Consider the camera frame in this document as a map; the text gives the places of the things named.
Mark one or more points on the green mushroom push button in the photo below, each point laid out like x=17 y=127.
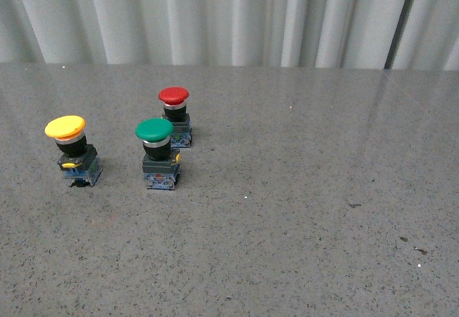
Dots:
x=161 y=163

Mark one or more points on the red mushroom push button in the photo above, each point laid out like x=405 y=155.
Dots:
x=174 y=105

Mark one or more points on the yellow mushroom push button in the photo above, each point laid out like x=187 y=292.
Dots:
x=79 y=162

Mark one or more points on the white pleated curtain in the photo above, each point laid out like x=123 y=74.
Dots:
x=380 y=34

